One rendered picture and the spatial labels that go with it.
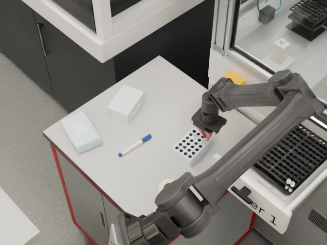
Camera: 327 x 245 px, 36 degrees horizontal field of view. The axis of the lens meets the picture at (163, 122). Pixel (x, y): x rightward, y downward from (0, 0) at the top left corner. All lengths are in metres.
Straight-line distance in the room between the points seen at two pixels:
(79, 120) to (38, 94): 1.27
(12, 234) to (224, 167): 0.82
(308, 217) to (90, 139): 0.89
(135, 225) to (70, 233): 1.43
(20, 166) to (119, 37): 1.06
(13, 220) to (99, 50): 0.71
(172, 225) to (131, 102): 0.87
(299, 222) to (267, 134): 1.08
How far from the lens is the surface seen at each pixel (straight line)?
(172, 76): 2.02
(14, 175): 2.75
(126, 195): 1.68
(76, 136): 1.79
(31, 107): 3.03
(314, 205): 2.00
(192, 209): 1.06
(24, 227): 1.68
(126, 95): 1.88
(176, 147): 1.75
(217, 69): 1.90
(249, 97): 1.37
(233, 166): 1.08
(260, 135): 1.10
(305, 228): 2.15
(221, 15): 1.74
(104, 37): 1.95
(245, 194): 1.52
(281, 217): 1.51
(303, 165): 1.63
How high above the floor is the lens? 2.19
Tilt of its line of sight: 50 degrees down
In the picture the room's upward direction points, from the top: 1 degrees counter-clockwise
